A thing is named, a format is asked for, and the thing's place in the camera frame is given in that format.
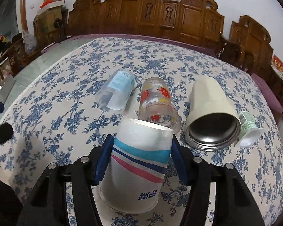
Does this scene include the cream steel-lined mug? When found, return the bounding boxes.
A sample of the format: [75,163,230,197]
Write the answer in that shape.
[183,76,241,152]

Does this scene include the carved wooden armchair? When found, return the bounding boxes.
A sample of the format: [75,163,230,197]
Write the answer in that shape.
[219,15,273,79]

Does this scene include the red sign box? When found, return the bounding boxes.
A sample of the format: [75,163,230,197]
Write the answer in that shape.
[272,55,283,73]

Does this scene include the clear plastic cup blue label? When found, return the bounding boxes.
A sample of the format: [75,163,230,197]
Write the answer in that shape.
[95,69,135,112]

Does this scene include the carved wooden sofa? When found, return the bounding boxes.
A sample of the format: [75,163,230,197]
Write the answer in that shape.
[67,0,224,51]

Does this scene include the glass cup red flowers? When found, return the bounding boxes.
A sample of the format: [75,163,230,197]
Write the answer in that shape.
[138,77,181,134]

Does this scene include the cardboard boxes stack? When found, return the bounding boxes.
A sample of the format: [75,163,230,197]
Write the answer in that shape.
[33,0,68,47]

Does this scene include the blue floral tablecloth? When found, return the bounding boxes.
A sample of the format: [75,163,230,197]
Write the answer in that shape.
[0,37,283,225]

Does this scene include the purple armchair cushion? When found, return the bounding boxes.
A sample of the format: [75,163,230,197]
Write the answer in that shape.
[251,73,283,114]

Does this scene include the wooden side chair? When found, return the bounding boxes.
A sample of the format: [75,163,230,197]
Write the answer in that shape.
[0,39,29,79]

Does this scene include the green white yogurt cup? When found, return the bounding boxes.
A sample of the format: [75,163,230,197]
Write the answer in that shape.
[235,111,265,148]

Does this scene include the striped white paper cup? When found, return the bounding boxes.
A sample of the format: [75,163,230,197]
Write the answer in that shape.
[98,117,173,214]

